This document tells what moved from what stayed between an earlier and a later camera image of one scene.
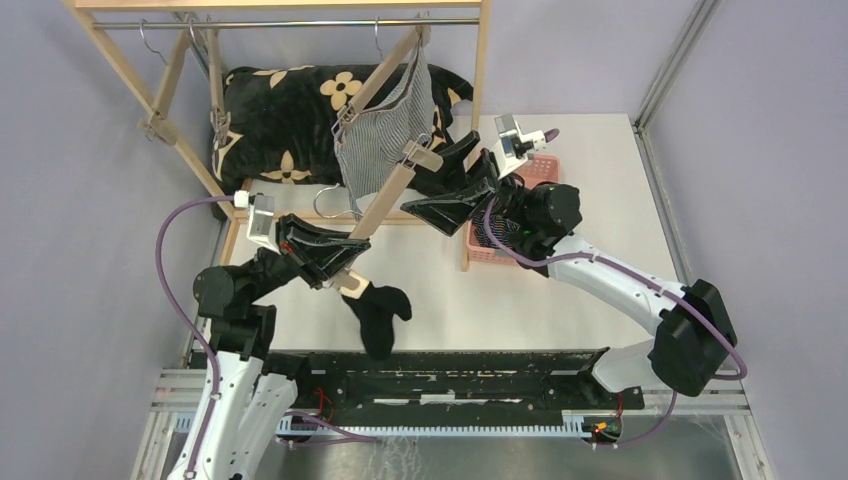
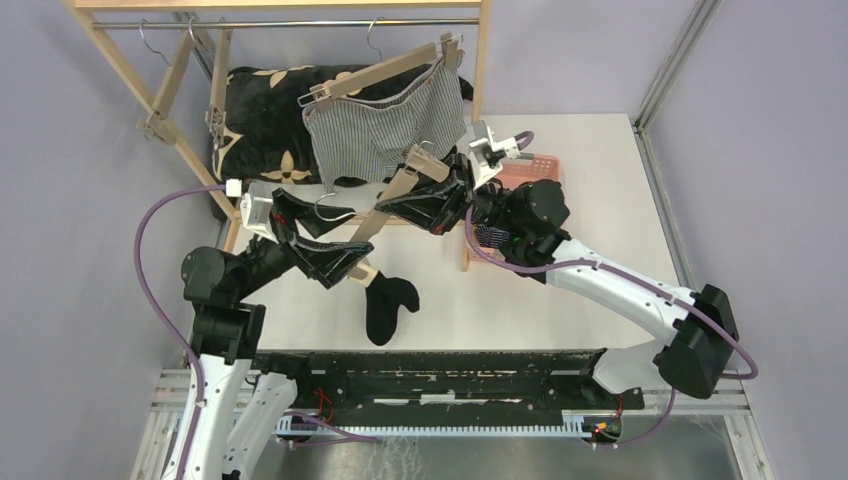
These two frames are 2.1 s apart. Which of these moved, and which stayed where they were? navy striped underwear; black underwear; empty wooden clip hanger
Moved: black underwear
Stayed: empty wooden clip hanger; navy striped underwear
